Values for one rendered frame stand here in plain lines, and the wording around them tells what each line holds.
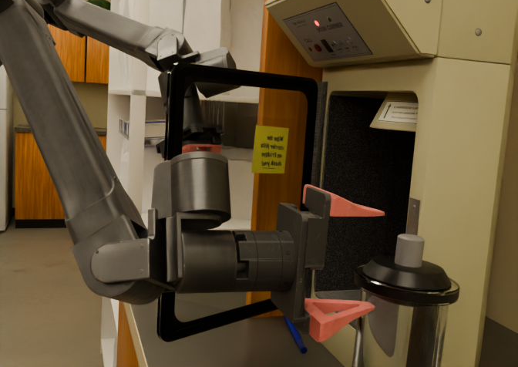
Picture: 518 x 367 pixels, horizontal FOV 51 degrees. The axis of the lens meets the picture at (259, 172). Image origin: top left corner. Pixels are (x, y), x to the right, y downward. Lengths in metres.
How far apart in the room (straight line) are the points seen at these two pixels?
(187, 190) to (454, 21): 0.39
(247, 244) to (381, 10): 0.33
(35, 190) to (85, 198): 5.12
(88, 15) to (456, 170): 0.75
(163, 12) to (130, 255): 1.57
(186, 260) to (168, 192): 0.08
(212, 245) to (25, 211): 5.25
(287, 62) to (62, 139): 0.53
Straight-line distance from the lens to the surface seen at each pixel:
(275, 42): 1.00
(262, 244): 0.50
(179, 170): 0.51
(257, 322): 1.05
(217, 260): 0.49
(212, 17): 1.90
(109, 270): 0.50
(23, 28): 0.68
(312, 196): 0.53
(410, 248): 0.60
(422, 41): 0.69
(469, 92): 0.74
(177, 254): 0.49
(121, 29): 1.06
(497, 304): 1.27
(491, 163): 0.77
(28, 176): 5.65
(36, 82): 0.64
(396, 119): 0.81
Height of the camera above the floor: 1.34
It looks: 7 degrees down
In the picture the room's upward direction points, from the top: 4 degrees clockwise
